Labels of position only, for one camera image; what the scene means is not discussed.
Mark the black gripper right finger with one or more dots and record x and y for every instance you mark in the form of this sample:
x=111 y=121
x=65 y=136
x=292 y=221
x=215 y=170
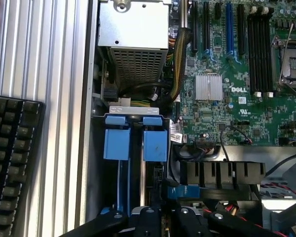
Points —
x=187 y=222

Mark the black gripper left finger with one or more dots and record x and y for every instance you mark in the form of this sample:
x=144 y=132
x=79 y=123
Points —
x=146 y=222

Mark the black RAM slot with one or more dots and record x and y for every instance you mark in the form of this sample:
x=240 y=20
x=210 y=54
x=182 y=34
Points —
x=251 y=51
x=269 y=54
x=257 y=51
x=263 y=51

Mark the long black expansion slot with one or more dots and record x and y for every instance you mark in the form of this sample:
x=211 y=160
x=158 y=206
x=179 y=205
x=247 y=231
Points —
x=206 y=27
x=241 y=29
x=194 y=27

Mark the blue expansion slot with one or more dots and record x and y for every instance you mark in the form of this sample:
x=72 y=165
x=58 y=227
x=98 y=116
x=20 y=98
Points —
x=229 y=28

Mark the short black expansion slot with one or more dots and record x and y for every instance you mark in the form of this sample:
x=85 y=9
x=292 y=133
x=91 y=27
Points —
x=217 y=11

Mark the blue plastic latch tab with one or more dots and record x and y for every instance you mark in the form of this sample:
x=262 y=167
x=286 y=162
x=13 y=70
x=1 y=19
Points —
x=183 y=192

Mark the black slotted plastic shroud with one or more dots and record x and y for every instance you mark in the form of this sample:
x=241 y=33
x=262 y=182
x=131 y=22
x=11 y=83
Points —
x=222 y=174

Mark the open grey PC case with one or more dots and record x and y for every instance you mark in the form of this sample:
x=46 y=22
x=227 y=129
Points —
x=236 y=154

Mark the green Dell motherboard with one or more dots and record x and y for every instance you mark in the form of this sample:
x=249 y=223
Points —
x=261 y=116

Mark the silver chipset heat sink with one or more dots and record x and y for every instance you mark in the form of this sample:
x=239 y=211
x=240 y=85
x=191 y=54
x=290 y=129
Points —
x=208 y=87

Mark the black keyboard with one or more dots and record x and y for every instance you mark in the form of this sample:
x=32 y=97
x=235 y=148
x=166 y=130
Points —
x=10 y=160

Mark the metal CPU socket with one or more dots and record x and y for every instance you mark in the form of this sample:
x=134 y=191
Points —
x=294 y=64

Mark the grey metal power supply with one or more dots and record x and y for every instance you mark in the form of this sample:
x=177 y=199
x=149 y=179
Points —
x=133 y=29

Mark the silver locking lever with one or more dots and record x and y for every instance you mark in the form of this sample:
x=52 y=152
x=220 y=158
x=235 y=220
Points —
x=286 y=51

